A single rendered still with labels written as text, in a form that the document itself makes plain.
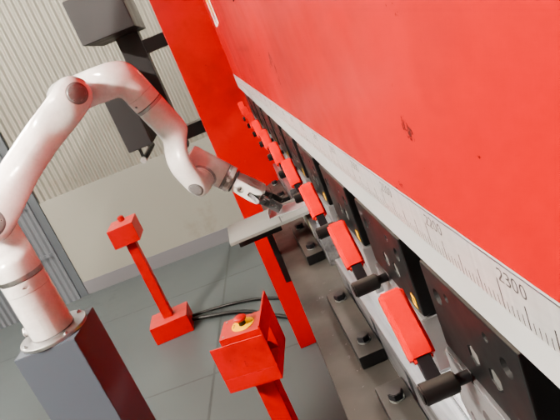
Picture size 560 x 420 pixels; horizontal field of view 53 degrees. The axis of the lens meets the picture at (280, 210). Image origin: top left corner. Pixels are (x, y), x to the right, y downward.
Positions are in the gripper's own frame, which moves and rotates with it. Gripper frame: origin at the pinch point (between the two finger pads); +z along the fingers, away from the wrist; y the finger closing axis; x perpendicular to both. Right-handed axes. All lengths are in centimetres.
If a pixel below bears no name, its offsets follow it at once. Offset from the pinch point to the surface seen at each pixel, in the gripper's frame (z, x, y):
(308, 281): 14.8, 6.6, -29.4
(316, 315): 16, 6, -49
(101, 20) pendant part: -96, -9, 90
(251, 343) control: 8.2, 27.1, -37.9
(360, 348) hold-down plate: 19, -4, -73
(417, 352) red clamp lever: -3, -36, -132
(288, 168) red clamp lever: -11, -29, -71
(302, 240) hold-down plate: 12.4, 4.7, -6.5
